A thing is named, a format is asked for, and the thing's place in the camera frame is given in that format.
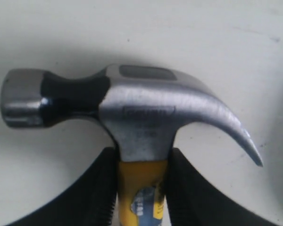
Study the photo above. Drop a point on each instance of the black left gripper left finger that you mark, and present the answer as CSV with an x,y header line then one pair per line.
x,y
89,201

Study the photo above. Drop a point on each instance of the yellow black claw hammer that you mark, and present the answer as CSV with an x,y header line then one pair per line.
x,y
141,108

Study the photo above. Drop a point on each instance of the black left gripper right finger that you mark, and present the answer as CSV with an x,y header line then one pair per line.
x,y
192,200

